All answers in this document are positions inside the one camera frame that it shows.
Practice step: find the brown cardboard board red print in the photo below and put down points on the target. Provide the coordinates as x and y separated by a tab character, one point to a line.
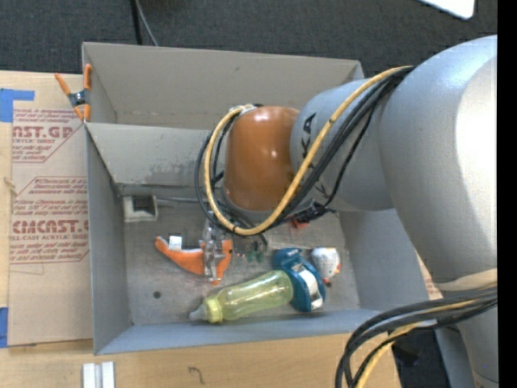
48	281

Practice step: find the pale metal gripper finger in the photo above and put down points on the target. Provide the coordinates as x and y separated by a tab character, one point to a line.
208	257
220	263

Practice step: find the white toy bird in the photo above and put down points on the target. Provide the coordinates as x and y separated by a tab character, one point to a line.
326	260

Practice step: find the blue tape dispenser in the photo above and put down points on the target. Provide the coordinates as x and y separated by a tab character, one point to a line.
301	287

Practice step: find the grey metal bin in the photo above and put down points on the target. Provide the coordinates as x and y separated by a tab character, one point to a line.
161	87

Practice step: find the orange plush toy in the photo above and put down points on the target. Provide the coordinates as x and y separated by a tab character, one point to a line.
187	259

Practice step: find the yellow clear baby bottle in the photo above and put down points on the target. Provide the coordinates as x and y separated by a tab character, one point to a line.
250	297

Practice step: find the small white square box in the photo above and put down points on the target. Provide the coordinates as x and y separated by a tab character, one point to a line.
139	208

